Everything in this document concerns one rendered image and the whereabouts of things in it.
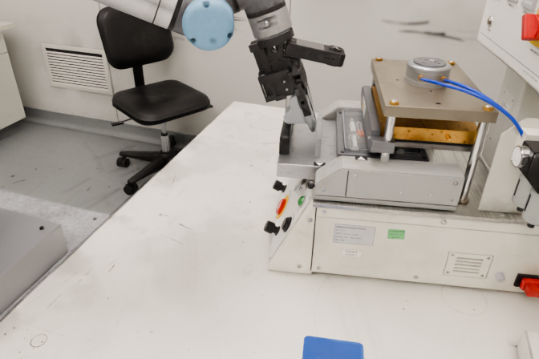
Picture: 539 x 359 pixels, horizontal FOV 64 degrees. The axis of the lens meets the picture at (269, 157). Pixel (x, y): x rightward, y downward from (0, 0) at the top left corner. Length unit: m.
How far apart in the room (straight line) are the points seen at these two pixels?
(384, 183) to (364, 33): 1.65
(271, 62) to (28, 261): 0.59
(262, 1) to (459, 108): 0.38
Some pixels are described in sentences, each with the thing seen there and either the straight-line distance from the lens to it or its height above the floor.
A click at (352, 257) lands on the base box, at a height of 0.81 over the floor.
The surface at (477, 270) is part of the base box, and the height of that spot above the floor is 0.81.
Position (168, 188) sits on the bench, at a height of 0.75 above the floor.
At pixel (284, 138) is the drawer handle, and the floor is 1.01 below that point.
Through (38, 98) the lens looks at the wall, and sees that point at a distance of 3.59.
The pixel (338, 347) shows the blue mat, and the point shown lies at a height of 0.75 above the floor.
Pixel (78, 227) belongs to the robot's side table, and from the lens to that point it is 1.09.
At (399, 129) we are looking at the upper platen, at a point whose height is 1.05.
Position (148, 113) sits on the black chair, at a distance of 2.30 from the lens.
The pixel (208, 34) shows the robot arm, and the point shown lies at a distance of 0.65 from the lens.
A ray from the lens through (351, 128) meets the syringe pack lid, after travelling 0.90.
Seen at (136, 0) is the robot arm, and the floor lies 1.27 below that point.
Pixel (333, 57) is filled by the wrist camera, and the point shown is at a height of 1.15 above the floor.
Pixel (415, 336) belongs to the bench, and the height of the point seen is 0.75.
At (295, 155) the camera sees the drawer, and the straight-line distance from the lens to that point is 0.85.
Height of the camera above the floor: 1.38
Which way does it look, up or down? 29 degrees down
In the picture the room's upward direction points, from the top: 1 degrees clockwise
